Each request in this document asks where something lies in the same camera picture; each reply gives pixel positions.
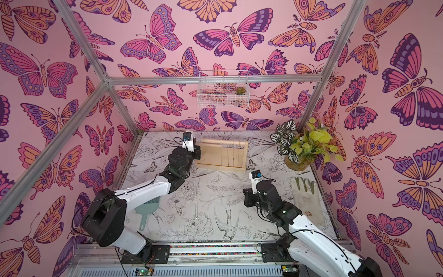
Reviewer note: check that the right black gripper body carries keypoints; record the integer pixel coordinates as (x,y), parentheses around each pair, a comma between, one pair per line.
(248,197)

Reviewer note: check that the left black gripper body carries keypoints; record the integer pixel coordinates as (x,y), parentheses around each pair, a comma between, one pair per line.
(196,153)

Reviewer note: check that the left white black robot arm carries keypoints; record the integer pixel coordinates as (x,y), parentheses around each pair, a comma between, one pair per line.
(104,221)

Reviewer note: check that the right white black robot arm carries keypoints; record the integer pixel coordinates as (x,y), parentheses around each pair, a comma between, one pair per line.
(308,244)

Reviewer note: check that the beige green gardening glove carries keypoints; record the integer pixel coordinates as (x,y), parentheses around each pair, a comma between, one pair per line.
(307,199)

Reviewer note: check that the potted green leafy plant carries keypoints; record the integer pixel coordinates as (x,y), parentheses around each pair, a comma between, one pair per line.
(301,148)

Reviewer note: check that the small succulent in basket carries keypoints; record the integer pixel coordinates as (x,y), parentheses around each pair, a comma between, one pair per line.
(240,90)

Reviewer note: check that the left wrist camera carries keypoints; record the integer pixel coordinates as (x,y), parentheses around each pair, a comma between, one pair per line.
(188,141)

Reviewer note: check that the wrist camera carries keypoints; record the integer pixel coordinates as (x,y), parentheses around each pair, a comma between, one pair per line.
(188,141)
(255,177)

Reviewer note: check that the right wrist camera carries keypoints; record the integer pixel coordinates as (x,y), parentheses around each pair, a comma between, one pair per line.
(255,177)

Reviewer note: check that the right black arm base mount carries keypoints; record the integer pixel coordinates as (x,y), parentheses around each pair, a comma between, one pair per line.
(276,252)

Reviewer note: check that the white wire wall basket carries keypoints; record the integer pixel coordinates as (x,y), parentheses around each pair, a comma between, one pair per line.
(217,88)

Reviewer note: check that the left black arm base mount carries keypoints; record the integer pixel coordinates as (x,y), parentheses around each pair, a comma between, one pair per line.
(154,254)

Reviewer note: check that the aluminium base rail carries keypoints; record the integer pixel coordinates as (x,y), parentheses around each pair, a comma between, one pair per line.
(218,259)

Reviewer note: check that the metal cage frame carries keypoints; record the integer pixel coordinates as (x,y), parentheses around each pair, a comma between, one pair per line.
(30,176)

